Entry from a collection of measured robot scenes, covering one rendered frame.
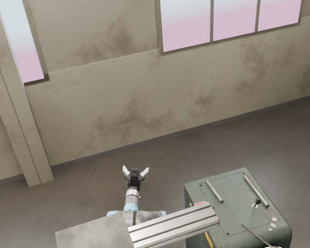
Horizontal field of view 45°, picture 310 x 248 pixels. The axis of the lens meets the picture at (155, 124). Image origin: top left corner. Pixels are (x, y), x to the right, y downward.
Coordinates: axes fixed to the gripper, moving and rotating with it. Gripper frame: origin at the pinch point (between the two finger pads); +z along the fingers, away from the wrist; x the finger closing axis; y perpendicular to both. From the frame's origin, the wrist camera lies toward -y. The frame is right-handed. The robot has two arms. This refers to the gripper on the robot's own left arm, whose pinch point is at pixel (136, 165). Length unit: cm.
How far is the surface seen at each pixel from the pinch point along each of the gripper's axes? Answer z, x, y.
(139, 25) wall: 213, -15, -1
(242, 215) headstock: -12, 67, 24
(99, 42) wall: 197, -55, 14
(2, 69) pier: 143, -138, 24
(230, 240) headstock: -30, 58, 25
